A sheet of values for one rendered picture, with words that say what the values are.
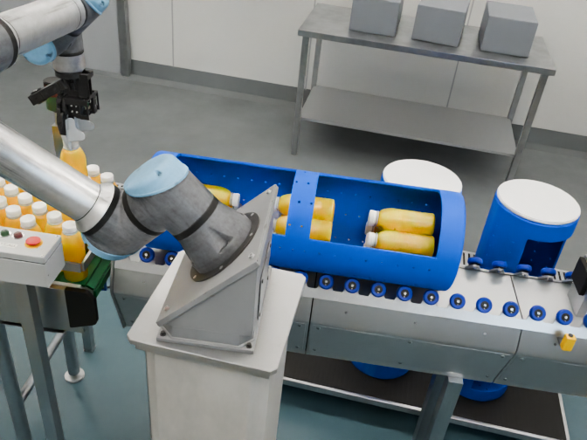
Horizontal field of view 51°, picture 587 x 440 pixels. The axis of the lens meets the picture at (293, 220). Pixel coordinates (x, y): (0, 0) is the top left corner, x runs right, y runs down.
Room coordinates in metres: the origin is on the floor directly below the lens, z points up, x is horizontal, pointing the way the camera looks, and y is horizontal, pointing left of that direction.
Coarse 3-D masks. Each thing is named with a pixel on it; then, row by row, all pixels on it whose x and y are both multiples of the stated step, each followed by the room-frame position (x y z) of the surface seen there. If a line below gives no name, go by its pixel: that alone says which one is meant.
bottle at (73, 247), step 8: (64, 232) 1.32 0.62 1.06; (64, 240) 1.31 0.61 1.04; (72, 240) 1.31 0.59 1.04; (80, 240) 1.33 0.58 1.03; (64, 248) 1.30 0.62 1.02; (72, 248) 1.30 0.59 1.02; (80, 248) 1.32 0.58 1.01; (64, 256) 1.31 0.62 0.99; (72, 256) 1.30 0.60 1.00; (80, 256) 1.32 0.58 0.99; (80, 264) 1.31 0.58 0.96; (64, 272) 1.31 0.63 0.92; (72, 272) 1.30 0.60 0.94; (80, 272) 1.31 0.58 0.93; (72, 280) 1.30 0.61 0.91; (80, 280) 1.31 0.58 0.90
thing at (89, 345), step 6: (54, 126) 1.86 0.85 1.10; (54, 132) 1.86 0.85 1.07; (54, 138) 1.86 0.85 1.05; (60, 138) 1.86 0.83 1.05; (54, 144) 1.86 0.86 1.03; (60, 144) 1.86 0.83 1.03; (60, 150) 1.86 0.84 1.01; (90, 330) 1.86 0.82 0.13; (84, 336) 1.86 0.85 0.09; (90, 336) 1.86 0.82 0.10; (84, 342) 1.86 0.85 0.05; (90, 342) 1.86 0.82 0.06; (84, 348) 1.86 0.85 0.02; (90, 348) 1.86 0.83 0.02
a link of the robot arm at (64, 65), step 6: (84, 54) 1.41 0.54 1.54; (54, 60) 1.37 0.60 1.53; (60, 60) 1.36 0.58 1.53; (66, 60) 1.37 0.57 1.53; (72, 60) 1.37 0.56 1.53; (78, 60) 1.38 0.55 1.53; (84, 60) 1.40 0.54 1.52; (54, 66) 1.37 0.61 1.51; (60, 66) 1.36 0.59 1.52; (66, 66) 1.37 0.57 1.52; (72, 66) 1.37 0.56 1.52; (78, 66) 1.38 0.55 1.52; (84, 66) 1.40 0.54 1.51; (60, 72) 1.37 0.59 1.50; (66, 72) 1.37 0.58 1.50; (72, 72) 1.37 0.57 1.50
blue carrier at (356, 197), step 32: (192, 160) 1.58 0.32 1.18; (224, 160) 1.54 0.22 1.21; (256, 192) 1.61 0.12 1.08; (288, 192) 1.60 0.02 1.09; (320, 192) 1.59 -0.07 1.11; (352, 192) 1.58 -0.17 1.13; (384, 192) 1.57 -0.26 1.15; (416, 192) 1.55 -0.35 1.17; (448, 192) 1.47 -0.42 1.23; (288, 224) 1.35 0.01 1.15; (352, 224) 1.57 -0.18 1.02; (448, 224) 1.35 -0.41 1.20; (288, 256) 1.32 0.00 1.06; (320, 256) 1.32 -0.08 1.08; (352, 256) 1.31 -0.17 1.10; (384, 256) 1.31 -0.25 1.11; (416, 256) 1.30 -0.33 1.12; (448, 256) 1.30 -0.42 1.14; (448, 288) 1.32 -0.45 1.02
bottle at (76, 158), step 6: (66, 150) 1.39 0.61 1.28; (72, 150) 1.38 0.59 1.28; (78, 150) 1.40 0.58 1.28; (60, 156) 1.39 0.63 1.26; (66, 156) 1.38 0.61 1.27; (72, 156) 1.38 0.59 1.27; (78, 156) 1.39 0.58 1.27; (84, 156) 1.40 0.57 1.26; (66, 162) 1.37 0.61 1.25; (72, 162) 1.37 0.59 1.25; (78, 162) 1.38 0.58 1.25; (84, 162) 1.40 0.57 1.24; (78, 168) 1.38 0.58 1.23; (84, 168) 1.39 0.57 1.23; (84, 174) 1.39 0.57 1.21
